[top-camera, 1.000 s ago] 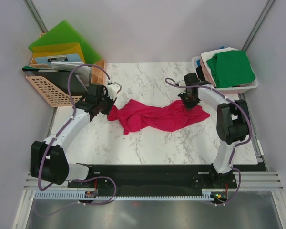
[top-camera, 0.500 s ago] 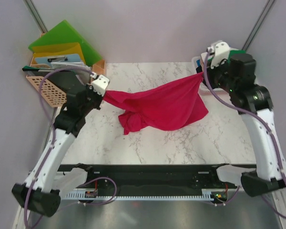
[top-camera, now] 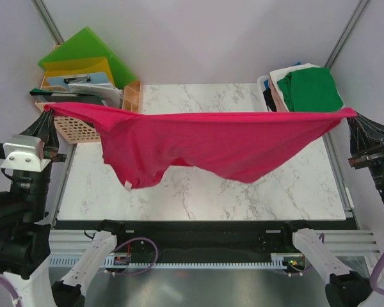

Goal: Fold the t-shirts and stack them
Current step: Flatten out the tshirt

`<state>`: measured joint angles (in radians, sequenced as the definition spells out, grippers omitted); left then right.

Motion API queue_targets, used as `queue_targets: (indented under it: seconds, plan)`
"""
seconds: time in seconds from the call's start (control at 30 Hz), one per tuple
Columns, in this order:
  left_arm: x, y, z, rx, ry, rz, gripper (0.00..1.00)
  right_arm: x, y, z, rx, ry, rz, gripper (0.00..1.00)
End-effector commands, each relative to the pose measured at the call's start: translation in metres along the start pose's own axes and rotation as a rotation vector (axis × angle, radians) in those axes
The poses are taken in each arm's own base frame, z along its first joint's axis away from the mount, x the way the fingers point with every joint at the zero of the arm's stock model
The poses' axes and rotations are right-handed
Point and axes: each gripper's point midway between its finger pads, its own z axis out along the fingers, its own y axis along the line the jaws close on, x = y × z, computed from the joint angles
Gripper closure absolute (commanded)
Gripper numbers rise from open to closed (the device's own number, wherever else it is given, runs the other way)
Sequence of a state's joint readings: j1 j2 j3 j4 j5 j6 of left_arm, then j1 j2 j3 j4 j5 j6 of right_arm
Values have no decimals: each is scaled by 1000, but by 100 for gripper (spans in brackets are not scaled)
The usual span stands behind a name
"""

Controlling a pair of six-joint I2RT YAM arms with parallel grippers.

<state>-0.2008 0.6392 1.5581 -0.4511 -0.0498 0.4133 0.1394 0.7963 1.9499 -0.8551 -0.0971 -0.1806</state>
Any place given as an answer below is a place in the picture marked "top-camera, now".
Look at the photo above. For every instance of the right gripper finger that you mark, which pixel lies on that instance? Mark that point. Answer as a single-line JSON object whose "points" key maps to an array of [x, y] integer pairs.
{"points": [[358, 135], [373, 131]]}

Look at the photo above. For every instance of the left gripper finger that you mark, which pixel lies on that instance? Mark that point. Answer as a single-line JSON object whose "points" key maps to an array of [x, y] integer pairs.
{"points": [[41, 128], [54, 143]]}

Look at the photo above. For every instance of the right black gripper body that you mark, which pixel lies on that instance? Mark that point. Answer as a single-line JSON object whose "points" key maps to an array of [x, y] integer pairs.
{"points": [[383, 160]]}

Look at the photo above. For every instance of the left aluminium corner post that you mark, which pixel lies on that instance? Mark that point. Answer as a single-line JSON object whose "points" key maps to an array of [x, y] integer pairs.
{"points": [[48, 20]]}

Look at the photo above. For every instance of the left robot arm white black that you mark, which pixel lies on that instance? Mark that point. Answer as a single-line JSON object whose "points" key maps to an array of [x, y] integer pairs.
{"points": [[24, 242]]}

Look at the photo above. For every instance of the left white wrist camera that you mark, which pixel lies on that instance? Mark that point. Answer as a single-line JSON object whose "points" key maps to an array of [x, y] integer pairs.
{"points": [[23, 157]]}

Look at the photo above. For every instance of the black t shirt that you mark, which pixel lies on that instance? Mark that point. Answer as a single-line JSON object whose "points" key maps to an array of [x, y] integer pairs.
{"points": [[269, 100]]}

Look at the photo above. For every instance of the right aluminium corner post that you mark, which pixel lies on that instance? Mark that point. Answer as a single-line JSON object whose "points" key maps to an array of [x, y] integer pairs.
{"points": [[354, 19]]}

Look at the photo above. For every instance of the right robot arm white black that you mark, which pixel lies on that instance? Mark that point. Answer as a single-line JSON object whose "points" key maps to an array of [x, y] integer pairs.
{"points": [[343, 286]]}

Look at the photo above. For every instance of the black folder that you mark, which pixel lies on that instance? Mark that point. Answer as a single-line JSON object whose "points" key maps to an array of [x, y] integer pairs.
{"points": [[59, 97]]}

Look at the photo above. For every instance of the pink red t shirt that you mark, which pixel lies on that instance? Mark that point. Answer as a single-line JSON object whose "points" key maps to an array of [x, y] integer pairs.
{"points": [[236, 146]]}

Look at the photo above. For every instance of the white t shirt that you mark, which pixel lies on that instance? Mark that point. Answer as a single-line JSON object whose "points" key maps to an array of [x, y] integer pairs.
{"points": [[279, 74]]}

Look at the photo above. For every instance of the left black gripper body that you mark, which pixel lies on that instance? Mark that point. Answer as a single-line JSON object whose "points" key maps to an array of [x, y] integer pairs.
{"points": [[36, 183]]}

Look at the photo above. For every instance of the yellow plastic folder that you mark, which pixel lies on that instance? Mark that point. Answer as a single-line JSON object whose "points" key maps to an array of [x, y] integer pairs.
{"points": [[78, 66]]}

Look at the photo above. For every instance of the aluminium frame rail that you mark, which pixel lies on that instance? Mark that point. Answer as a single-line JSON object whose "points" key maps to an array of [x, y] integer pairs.
{"points": [[339, 242]]}

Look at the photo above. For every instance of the aluminium corner post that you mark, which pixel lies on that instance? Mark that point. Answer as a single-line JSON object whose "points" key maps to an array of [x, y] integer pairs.
{"points": [[48, 20], [354, 19]]}

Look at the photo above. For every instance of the white plastic laundry basket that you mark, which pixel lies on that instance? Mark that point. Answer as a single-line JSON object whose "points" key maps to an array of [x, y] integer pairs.
{"points": [[263, 84]]}

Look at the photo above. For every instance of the green plastic folder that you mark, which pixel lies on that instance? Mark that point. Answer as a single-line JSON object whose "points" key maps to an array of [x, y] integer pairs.
{"points": [[86, 44]]}

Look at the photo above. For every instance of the blue clipboard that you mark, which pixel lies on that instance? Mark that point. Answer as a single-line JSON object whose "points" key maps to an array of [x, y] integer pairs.
{"points": [[90, 78]]}

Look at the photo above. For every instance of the white slotted cable duct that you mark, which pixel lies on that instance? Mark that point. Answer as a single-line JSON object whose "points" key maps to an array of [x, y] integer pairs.
{"points": [[112, 262]]}

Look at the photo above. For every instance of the white paper documents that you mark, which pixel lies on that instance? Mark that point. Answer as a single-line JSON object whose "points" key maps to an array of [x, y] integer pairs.
{"points": [[110, 95]]}

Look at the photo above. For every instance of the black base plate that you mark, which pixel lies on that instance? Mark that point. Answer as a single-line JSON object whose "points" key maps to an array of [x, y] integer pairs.
{"points": [[203, 255]]}

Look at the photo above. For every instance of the beige t shirt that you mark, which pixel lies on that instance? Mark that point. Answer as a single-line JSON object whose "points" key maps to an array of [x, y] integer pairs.
{"points": [[277, 96]]}

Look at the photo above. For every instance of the green t shirt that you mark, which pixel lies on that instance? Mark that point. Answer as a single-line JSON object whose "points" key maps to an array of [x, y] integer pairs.
{"points": [[310, 90]]}

